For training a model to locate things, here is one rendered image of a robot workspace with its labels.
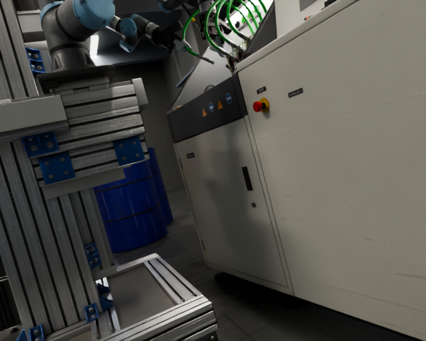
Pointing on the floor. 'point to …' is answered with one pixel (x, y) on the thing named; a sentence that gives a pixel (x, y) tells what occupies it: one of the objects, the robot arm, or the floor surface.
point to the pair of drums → (135, 206)
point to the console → (356, 161)
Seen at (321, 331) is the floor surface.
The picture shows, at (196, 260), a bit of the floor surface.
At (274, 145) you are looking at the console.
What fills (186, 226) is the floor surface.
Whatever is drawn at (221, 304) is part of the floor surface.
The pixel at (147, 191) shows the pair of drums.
